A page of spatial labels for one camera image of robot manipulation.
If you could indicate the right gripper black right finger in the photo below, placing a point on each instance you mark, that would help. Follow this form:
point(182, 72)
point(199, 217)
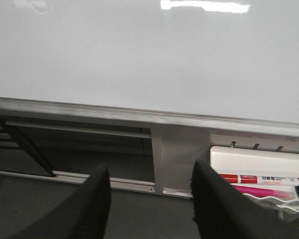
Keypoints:
point(222, 212)

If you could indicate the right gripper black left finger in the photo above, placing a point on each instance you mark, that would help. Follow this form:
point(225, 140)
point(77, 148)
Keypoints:
point(83, 215)

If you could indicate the red white marker pen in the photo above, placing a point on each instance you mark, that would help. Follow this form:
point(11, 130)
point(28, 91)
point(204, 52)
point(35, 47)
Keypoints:
point(263, 180)

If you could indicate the pink marker pen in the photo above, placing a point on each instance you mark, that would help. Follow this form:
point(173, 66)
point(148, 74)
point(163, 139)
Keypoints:
point(258, 192)

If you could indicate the white plastic marker tray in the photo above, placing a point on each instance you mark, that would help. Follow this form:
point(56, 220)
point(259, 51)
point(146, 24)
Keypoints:
point(230, 160)

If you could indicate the white whiteboard with aluminium frame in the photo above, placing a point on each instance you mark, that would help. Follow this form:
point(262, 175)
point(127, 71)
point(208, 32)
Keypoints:
point(224, 64)

